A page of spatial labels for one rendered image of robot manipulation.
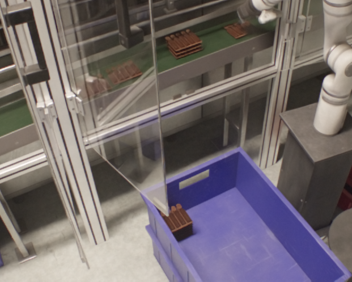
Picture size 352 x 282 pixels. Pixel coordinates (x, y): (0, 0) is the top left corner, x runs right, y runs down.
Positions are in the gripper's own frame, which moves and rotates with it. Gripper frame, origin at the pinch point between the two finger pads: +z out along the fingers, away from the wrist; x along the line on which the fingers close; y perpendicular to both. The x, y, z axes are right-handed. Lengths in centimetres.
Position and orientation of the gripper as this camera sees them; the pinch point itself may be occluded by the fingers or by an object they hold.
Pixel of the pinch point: (242, 22)
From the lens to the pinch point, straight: 170.5
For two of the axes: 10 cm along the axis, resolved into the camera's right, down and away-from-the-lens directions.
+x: -8.7, 3.9, -2.9
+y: -3.9, -9.2, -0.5
